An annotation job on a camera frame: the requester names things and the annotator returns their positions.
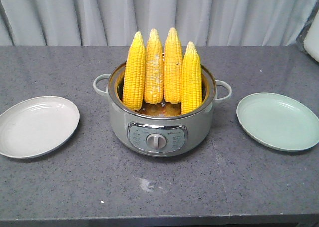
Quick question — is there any pale yellow corn cob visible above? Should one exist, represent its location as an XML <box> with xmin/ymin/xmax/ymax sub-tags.
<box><xmin>144</xmin><ymin>28</ymin><xmax>164</xmax><ymax>104</ymax></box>

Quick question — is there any green electric cooking pot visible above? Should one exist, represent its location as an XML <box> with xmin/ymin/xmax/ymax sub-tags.
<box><xmin>93</xmin><ymin>63</ymin><xmax>232</xmax><ymax>157</ymax></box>

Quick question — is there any green round plate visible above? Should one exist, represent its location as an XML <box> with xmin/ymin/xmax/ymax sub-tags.
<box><xmin>236</xmin><ymin>92</ymin><xmax>319</xmax><ymax>152</ymax></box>

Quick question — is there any beige round plate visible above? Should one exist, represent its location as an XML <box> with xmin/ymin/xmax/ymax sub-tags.
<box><xmin>0</xmin><ymin>96</ymin><xmax>80</xmax><ymax>159</ymax></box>

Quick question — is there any white pleated curtain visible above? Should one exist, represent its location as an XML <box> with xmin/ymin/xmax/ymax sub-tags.
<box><xmin>0</xmin><ymin>0</ymin><xmax>319</xmax><ymax>46</ymax></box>

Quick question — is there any white blender appliance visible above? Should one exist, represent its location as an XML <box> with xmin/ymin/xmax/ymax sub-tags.
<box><xmin>304</xmin><ymin>19</ymin><xmax>319</xmax><ymax>62</ymax></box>

